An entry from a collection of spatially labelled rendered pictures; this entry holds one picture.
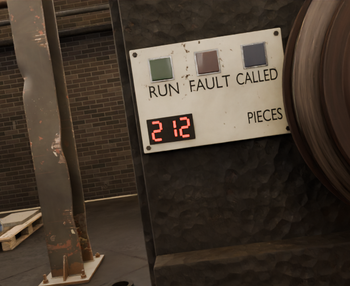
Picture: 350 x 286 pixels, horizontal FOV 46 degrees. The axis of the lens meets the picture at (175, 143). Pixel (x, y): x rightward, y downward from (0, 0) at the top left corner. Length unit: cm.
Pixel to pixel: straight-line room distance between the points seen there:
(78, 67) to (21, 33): 361
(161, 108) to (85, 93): 620
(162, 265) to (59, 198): 264
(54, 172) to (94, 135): 360
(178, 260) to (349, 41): 43
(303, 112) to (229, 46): 20
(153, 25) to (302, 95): 30
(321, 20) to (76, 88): 644
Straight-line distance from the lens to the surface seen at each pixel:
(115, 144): 680
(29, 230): 533
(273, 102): 72
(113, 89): 681
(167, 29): 75
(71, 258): 342
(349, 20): 61
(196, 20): 75
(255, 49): 72
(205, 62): 71
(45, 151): 332
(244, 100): 72
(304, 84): 60
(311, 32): 61
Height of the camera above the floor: 111
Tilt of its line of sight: 3 degrees down
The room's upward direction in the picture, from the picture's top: 8 degrees counter-clockwise
